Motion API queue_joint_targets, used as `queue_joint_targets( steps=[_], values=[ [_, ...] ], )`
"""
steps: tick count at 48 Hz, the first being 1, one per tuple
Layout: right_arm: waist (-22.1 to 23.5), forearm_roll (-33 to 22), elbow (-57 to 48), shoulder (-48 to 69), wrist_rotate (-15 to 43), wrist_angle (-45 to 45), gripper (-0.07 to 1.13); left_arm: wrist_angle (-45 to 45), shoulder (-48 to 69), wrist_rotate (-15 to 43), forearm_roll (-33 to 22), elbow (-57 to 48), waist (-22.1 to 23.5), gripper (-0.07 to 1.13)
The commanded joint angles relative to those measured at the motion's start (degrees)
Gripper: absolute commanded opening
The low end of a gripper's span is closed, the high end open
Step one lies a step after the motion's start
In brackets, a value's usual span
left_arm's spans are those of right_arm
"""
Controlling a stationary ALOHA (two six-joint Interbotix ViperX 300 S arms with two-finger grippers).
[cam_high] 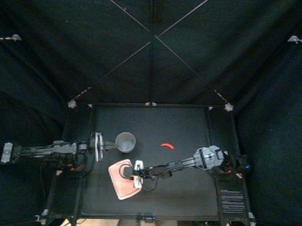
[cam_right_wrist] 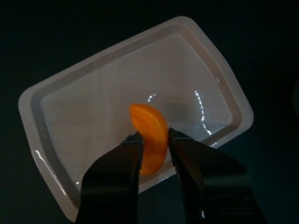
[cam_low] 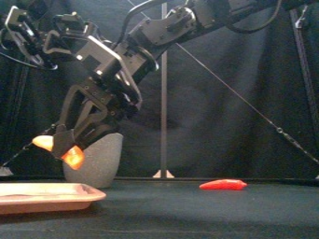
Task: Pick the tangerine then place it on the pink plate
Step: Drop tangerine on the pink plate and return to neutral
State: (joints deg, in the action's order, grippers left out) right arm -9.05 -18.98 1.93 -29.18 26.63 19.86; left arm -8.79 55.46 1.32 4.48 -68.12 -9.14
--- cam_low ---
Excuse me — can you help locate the orange tangerine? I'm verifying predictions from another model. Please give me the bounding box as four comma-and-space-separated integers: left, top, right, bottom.
31, 134, 85, 171

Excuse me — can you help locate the pink rectangular plate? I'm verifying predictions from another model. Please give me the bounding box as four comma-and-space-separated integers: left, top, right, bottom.
0, 182, 107, 216

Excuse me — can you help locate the grey speckled cup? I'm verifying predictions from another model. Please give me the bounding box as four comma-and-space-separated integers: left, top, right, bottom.
63, 133, 124, 190

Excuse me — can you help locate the red toy chili pepper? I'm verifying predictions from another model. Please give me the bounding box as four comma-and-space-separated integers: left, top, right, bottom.
198, 178, 250, 191

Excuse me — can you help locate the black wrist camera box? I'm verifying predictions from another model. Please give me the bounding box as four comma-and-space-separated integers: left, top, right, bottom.
44, 12, 126, 82

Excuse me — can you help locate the grey vertical frame post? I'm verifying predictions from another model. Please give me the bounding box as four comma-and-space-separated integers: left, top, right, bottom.
152, 0, 176, 180

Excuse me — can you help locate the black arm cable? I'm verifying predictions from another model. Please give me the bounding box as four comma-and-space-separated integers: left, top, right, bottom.
118, 0, 198, 48

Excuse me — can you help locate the diagonal steel brace wire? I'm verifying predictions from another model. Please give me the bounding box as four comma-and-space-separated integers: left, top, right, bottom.
126, 0, 319, 165

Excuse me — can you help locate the dark side frame post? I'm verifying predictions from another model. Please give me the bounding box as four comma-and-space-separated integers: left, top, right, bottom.
290, 4, 319, 148

